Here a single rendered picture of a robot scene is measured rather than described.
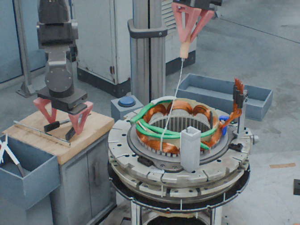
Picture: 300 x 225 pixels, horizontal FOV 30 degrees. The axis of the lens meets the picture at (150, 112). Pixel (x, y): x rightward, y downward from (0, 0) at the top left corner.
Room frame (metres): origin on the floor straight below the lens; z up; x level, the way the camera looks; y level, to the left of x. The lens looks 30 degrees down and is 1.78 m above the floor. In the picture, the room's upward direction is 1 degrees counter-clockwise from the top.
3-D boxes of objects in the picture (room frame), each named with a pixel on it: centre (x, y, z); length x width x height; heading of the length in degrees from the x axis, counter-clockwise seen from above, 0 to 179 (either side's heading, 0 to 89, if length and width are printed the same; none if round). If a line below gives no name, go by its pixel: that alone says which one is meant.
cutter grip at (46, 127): (1.13, 0.23, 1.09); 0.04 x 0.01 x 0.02; 131
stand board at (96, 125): (1.17, 0.22, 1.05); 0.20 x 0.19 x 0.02; 146
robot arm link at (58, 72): (1.09, 0.19, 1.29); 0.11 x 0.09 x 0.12; 8
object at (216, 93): (1.36, -0.20, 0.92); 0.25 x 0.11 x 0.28; 64
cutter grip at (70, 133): (1.10, 0.18, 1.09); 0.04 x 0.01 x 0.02; 161
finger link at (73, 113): (1.12, 0.18, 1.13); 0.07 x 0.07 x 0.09; 56
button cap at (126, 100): (1.34, 0.06, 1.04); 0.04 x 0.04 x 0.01
